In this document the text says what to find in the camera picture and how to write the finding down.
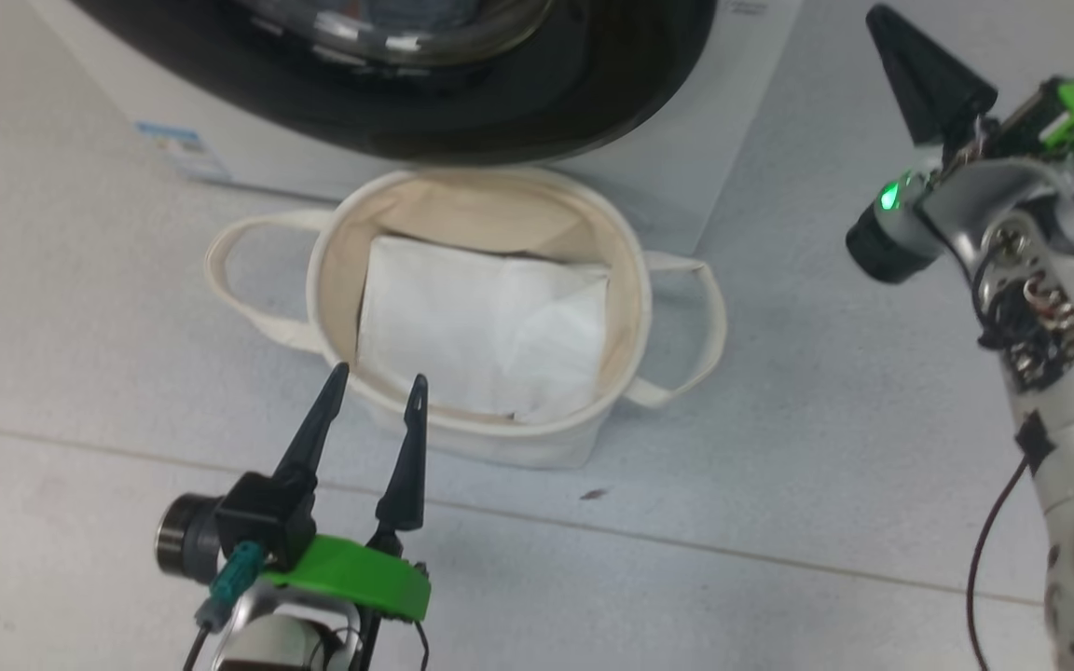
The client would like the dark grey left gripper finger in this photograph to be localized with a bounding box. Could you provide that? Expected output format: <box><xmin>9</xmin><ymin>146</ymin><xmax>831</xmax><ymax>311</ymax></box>
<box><xmin>274</xmin><ymin>362</ymin><xmax>351</xmax><ymax>496</ymax></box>
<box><xmin>374</xmin><ymin>373</ymin><xmax>429</xmax><ymax>535</ymax></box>

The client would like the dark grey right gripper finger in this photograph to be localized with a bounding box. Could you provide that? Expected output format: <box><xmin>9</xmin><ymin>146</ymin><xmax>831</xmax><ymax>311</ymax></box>
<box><xmin>866</xmin><ymin>5</ymin><xmax>999</xmax><ymax>147</ymax></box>

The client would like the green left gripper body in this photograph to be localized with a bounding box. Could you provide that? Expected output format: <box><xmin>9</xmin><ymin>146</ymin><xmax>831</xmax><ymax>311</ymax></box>
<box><xmin>262</xmin><ymin>534</ymin><xmax>433</xmax><ymax>623</ymax></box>

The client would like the black glass washing machine door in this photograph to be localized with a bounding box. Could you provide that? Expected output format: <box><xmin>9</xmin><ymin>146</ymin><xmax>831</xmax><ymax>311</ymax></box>
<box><xmin>71</xmin><ymin>0</ymin><xmax>718</xmax><ymax>167</ymax></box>

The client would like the cream canvas laundry basket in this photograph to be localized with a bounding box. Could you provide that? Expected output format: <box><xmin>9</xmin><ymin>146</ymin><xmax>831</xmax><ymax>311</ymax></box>
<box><xmin>204</xmin><ymin>166</ymin><xmax>727</xmax><ymax>470</ymax></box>

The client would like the white sheet basket liner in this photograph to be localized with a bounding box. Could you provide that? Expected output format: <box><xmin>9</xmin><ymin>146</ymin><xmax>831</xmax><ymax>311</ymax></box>
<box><xmin>355</xmin><ymin>233</ymin><xmax>613</xmax><ymax>425</ymax></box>

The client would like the white front-load washing machine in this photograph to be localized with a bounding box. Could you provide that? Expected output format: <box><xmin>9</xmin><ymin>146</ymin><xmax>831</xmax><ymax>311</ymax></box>
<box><xmin>29</xmin><ymin>0</ymin><xmax>804</xmax><ymax>257</ymax></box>

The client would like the blue energy label sticker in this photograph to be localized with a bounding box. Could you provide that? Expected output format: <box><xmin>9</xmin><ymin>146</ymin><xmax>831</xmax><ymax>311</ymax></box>
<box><xmin>136</xmin><ymin>121</ymin><xmax>232</xmax><ymax>183</ymax></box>

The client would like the teal cable plug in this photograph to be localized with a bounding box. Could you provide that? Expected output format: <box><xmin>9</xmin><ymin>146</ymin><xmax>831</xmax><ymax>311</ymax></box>
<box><xmin>197</xmin><ymin>543</ymin><xmax>265</xmax><ymax>630</ymax></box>

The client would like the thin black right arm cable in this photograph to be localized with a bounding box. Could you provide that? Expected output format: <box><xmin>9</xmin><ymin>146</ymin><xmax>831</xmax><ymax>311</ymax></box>
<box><xmin>966</xmin><ymin>452</ymin><xmax>1032</xmax><ymax>671</ymax></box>

